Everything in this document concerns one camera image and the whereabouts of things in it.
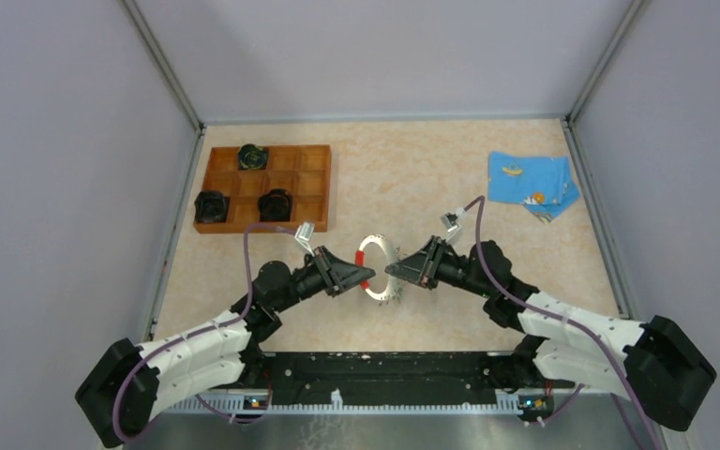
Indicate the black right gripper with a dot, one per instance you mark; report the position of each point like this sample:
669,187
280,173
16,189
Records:
422,267

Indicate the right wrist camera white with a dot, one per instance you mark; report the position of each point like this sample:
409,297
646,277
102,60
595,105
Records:
452,222

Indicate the large metal keyring red grip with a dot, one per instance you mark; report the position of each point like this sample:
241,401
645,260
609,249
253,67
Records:
394,288

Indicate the dark rolled item front left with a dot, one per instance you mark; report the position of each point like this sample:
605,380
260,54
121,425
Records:
211,206

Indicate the dark green rolled item back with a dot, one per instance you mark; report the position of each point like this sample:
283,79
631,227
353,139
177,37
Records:
252,157

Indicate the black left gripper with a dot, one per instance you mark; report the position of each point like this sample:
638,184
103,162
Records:
337,274

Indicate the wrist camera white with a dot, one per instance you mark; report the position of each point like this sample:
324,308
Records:
452,222
303,234

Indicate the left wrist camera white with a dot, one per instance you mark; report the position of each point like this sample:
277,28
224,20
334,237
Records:
303,234

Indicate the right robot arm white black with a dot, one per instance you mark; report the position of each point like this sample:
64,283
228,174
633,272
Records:
654,363

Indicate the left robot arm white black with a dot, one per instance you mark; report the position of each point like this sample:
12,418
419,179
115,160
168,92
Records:
131,384

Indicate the dark rolled item front middle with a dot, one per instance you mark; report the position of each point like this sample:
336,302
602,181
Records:
275,206

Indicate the blue cartoon print cloth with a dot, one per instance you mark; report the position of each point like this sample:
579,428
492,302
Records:
544,186

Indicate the wooden compartment tray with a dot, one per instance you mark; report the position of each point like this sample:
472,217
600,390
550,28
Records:
303,170

